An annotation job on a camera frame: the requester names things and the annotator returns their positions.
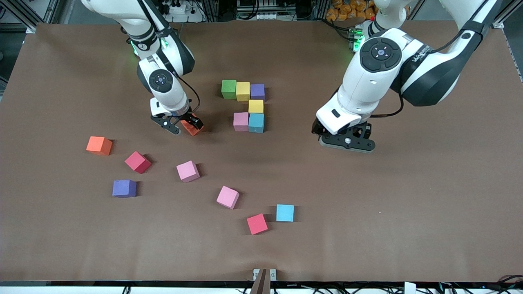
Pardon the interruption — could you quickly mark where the orange foam cube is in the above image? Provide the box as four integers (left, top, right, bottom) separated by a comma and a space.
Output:
86, 136, 113, 156
182, 116, 204, 136

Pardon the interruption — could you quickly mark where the pink foam cube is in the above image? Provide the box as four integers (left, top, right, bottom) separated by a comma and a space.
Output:
216, 185, 240, 210
233, 112, 249, 132
176, 160, 201, 183

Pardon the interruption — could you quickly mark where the green foam cube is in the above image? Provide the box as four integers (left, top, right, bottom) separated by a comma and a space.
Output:
221, 80, 238, 100

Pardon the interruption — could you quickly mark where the teal blue foam cube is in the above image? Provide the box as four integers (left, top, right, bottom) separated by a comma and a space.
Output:
248, 113, 265, 134

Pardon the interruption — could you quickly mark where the crimson foam cube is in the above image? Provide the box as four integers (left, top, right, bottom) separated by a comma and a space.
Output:
125, 151, 152, 174

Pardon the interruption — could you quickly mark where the brown table cover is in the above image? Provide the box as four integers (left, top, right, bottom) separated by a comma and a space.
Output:
0, 18, 523, 283

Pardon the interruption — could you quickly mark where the light blue foam cube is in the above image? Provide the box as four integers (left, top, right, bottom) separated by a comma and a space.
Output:
276, 204, 295, 223

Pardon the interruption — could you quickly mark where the white power strip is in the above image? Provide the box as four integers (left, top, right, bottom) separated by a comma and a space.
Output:
163, 0, 205, 23

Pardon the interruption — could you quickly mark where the red foam cube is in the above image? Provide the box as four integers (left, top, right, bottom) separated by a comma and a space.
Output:
246, 213, 269, 235

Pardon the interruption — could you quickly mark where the orange fruit net bag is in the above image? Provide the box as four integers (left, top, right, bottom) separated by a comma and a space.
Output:
327, 0, 378, 21

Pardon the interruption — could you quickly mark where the metal equipment rack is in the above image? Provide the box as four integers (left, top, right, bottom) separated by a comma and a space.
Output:
236, 0, 286, 22

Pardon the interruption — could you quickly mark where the small metal bracket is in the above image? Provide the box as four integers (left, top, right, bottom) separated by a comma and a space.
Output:
253, 268, 277, 281

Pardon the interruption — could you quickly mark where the aluminium frame post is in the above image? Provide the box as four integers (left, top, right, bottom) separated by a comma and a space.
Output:
249, 268, 268, 294

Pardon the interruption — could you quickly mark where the aluminium frame profile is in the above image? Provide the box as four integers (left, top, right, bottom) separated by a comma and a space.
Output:
490, 0, 523, 82
0, 0, 62, 32

